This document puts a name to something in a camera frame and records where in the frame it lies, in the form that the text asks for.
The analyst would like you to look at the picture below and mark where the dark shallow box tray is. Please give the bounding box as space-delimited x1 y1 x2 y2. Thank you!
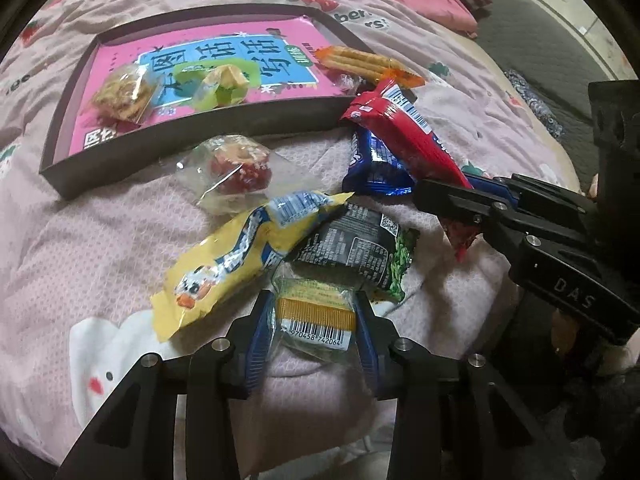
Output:
39 4 396 201

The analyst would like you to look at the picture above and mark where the blue cookie packet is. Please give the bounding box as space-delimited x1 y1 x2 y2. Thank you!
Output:
342 127 416 198

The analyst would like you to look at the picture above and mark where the clear red candy packet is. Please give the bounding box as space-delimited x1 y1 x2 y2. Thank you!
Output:
175 134 296 216

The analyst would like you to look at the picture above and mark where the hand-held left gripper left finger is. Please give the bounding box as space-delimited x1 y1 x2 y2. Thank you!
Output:
57 290 276 480

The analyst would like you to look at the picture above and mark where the yellow snack packet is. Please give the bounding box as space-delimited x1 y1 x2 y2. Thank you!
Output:
150 190 356 343

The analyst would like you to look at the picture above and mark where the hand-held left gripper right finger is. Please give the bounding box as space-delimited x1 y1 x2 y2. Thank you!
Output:
352 290 576 480

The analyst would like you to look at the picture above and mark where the orange cracker packet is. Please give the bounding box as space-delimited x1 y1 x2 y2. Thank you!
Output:
314 45 426 88

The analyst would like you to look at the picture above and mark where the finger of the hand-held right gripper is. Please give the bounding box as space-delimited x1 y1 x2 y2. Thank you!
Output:
462 172 601 242
412 177 538 261

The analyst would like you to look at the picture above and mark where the person's right hand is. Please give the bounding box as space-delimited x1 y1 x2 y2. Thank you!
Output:
550 307 631 376

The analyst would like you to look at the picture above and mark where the red snack packet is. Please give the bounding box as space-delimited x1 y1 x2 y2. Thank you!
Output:
340 77 476 261

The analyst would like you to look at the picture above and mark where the green snack packet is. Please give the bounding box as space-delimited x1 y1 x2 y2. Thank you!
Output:
172 57 261 111

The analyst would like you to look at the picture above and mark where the dark patterned cloth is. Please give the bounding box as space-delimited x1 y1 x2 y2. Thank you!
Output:
505 67 566 141

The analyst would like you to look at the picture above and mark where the small yellow cake packet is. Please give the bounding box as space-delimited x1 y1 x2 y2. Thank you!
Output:
270 262 361 363

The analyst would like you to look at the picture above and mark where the clear cracker snack packet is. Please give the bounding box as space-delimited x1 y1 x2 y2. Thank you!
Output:
87 62 161 126

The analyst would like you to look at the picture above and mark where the black green pea packet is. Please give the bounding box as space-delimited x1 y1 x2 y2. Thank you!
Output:
287 202 421 303

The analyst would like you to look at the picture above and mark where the pink strawberry printed blanket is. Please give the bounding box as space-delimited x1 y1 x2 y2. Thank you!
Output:
0 0 586 461

